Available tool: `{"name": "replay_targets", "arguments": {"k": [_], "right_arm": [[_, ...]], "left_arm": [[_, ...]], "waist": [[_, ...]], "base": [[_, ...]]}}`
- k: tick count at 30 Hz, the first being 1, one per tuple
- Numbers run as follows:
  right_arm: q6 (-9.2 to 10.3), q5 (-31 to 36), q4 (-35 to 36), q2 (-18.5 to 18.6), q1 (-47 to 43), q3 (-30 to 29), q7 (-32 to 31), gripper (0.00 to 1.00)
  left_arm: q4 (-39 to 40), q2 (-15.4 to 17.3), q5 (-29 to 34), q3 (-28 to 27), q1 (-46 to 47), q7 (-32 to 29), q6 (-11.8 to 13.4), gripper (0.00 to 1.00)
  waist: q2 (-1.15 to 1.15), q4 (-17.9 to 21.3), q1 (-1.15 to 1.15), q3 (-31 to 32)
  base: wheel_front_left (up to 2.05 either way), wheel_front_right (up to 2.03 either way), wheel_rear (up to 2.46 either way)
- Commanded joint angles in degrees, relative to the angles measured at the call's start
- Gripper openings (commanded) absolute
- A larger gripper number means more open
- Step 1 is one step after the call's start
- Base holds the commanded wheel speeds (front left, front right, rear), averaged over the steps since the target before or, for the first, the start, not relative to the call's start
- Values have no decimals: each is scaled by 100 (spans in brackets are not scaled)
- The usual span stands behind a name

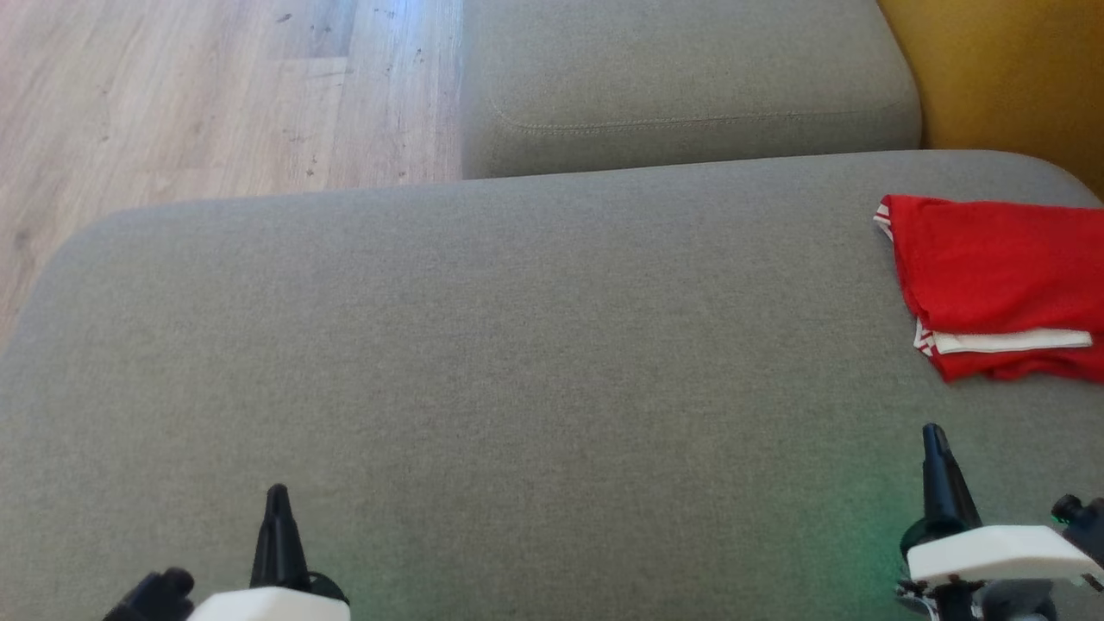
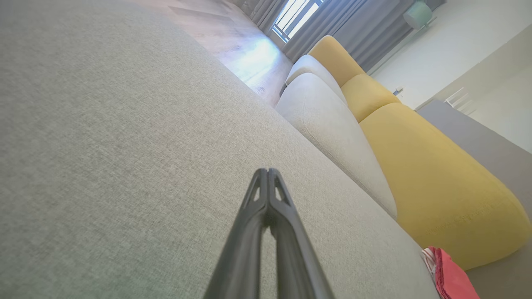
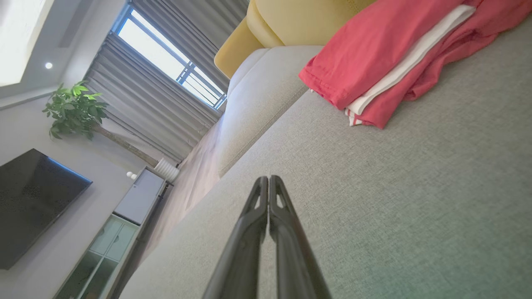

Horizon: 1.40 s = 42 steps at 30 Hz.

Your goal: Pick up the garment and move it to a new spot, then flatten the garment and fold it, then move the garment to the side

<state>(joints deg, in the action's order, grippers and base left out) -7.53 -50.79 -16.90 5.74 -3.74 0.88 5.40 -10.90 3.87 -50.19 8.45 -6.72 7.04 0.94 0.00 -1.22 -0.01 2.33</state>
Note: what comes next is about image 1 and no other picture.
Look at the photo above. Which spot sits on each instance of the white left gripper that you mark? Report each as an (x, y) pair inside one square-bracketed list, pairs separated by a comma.
[(267, 605)]

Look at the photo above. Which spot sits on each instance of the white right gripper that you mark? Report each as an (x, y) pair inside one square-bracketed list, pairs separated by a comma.
[(992, 552)]

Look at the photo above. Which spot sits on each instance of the small grey sofa seat cushion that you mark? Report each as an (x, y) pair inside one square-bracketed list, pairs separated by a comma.
[(690, 78)]

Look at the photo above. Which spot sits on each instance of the large grey sofa seat cushion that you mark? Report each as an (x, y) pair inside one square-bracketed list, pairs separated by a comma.
[(483, 388)]

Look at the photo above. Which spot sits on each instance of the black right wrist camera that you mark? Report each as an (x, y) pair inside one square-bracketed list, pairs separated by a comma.
[(1082, 522)]

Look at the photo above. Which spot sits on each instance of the narrow yellow sofa back cushion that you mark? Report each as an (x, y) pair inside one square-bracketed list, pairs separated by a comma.
[(1009, 78)]

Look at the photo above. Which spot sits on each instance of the red jersey with white trim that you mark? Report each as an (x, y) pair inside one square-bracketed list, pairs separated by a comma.
[(1000, 267)]

